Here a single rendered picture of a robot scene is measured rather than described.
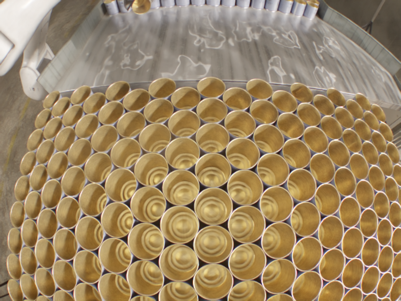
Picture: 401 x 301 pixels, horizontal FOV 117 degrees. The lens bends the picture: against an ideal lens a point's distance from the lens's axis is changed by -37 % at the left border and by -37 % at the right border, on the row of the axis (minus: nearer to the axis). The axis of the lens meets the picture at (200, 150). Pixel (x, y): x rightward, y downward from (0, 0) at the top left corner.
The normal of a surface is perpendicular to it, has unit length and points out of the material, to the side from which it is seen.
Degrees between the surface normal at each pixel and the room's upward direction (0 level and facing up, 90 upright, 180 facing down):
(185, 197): 2
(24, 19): 88
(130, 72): 0
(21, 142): 0
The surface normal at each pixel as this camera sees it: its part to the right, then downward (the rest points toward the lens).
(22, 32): 0.77, 0.62
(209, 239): -0.01, -0.41
